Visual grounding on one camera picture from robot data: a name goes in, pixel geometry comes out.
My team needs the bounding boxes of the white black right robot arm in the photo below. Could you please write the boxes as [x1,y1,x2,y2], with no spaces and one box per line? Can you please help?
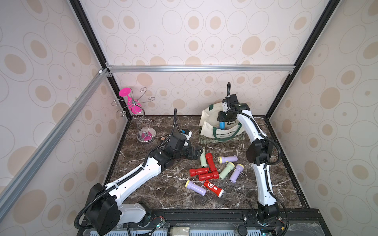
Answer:
[217,82,284,226]

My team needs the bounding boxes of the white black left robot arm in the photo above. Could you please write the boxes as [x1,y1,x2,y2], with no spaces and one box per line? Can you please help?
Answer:
[74,114,205,236]

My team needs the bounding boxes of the cream green tote bag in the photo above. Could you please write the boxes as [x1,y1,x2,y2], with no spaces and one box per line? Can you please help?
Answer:
[199,102,248,145]

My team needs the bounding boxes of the green flashlight upper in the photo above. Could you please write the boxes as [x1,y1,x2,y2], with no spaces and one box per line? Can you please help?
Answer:
[200,149,208,168]

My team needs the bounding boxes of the green flashlight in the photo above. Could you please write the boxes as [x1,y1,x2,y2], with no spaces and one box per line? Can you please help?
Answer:
[219,162,235,180]
[200,149,208,168]

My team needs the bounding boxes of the red flashlight upper right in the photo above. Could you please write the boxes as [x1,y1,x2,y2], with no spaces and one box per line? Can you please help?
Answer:
[205,153,217,172]

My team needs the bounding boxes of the red flashlight middle horizontal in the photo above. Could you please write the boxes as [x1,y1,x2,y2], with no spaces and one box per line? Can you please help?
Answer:
[190,167,210,177]

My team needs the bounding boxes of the red flashlight horizontal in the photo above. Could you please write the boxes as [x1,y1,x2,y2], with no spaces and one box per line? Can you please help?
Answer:
[198,171,219,182]
[190,167,210,177]

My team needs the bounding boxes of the purple flashlight right horizontal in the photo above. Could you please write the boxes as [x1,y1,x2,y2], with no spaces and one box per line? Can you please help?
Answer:
[218,155,238,164]

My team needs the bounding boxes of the red flashlight lower horizontal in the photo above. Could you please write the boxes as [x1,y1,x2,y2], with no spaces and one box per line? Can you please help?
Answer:
[198,171,219,182]

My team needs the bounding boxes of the black metal tongs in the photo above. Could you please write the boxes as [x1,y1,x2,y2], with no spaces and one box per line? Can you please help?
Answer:
[157,134,171,148]

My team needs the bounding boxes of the purple flashlight bottom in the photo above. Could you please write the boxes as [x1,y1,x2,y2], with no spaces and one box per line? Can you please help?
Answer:
[185,180,206,196]

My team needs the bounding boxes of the purple flashlight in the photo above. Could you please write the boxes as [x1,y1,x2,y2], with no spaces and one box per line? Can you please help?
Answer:
[185,180,206,196]
[229,164,244,183]

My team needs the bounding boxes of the green flashlight right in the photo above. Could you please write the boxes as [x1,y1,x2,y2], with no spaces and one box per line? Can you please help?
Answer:
[219,162,235,180]

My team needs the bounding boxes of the red flashlight with logo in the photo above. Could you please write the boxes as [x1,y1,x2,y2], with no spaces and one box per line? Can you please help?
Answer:
[204,180,224,198]

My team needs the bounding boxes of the purple flashlight far right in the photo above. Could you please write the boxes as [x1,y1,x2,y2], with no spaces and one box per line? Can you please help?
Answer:
[229,164,244,183]

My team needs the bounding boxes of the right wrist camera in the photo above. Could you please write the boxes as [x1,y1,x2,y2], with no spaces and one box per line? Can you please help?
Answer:
[222,94,239,110]

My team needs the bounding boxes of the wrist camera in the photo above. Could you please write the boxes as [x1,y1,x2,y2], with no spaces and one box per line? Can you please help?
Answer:
[179,129,192,141]
[222,94,239,110]

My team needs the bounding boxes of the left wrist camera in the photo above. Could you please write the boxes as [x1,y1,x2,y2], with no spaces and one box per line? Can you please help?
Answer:
[179,129,192,141]

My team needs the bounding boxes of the aluminium frame rail back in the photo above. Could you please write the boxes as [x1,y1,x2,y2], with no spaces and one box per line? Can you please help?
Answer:
[108,64,295,73]

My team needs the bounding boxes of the aluminium frame rail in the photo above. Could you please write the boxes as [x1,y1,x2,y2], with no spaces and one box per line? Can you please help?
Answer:
[108,64,295,73]
[1,68,110,221]

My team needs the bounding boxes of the aluminium frame rail left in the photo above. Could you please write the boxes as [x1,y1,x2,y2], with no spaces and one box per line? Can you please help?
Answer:
[1,68,110,221]

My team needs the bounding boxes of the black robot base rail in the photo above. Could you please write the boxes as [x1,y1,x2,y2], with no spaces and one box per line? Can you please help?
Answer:
[74,203,331,236]

